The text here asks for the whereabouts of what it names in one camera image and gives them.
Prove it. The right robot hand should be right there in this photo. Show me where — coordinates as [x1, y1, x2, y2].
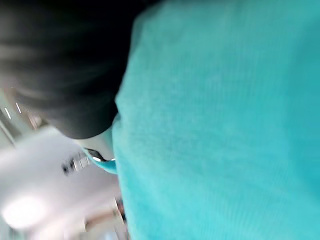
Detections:
[0, 0, 161, 163]

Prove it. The turquoise cloth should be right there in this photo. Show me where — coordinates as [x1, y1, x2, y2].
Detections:
[83, 0, 320, 240]

